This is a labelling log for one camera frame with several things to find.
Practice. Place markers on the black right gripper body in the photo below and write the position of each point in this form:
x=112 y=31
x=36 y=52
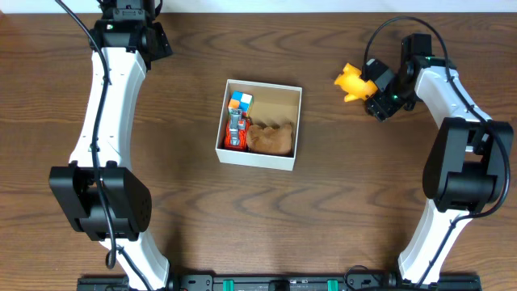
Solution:
x=392 y=99

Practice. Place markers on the orange rubber animal toy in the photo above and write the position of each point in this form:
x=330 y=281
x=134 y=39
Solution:
x=353 y=85

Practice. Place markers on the white cardboard box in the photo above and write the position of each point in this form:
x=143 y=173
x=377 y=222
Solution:
x=273 y=105

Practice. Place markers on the multicolour puzzle cube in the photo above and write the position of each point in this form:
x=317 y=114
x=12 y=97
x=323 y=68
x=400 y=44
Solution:
x=241 y=101

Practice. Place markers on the brown plush toy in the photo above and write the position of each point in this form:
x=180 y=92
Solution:
x=269 y=140

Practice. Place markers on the red toy truck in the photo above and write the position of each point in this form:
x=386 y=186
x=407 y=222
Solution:
x=236 y=131

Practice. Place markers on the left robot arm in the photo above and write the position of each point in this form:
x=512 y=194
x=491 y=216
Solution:
x=97 y=191

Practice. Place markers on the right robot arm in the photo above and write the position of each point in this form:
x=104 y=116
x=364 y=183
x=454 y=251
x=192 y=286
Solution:
x=467 y=166

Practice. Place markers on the black mounting rail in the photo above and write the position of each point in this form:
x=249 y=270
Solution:
x=356 y=280

